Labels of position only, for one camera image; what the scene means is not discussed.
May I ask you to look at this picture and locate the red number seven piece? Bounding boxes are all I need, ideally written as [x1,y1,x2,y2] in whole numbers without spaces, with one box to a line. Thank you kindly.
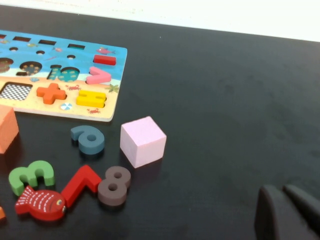
[60,164,103,209]

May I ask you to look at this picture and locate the light pink wooden cube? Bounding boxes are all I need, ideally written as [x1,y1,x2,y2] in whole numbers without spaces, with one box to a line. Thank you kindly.
[119,115,168,169]

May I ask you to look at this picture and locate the blue-grey number nine piece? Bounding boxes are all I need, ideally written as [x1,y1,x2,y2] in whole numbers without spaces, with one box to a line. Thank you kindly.
[70,125,106,155]

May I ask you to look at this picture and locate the red minus sign piece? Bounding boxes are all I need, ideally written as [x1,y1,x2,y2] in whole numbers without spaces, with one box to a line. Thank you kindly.
[93,54,117,66]

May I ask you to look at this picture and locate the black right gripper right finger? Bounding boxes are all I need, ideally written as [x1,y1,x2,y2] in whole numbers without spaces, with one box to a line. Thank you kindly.
[283,183,320,233]

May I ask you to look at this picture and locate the yellow equals sign piece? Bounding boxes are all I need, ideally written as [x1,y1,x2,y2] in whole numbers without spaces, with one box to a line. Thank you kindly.
[75,90,107,109]

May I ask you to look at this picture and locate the pink greater-than sign piece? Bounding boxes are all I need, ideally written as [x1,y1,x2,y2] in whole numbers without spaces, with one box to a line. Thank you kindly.
[86,66,112,85]

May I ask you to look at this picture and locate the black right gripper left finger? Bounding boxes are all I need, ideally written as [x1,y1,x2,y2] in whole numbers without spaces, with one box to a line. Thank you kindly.
[254,184,320,240]

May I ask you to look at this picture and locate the brown number eight piece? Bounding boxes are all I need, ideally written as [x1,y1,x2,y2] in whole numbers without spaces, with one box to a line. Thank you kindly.
[97,165,132,207]

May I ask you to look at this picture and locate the blue wooden number puzzle board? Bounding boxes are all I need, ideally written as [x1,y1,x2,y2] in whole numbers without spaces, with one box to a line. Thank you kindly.
[0,29,129,123]

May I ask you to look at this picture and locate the orange plus sign piece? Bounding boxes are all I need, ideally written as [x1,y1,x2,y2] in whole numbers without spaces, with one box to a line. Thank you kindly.
[36,82,67,105]

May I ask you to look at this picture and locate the salmon orange wooden cube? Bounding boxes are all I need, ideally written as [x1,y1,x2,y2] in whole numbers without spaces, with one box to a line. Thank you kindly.
[0,104,20,155]

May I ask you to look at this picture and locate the green number three piece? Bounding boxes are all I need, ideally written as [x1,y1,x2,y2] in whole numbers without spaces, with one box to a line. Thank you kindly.
[8,160,56,197]

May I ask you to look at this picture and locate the red wooden fish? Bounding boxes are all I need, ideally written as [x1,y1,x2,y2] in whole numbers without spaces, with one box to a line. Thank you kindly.
[14,185,68,223]

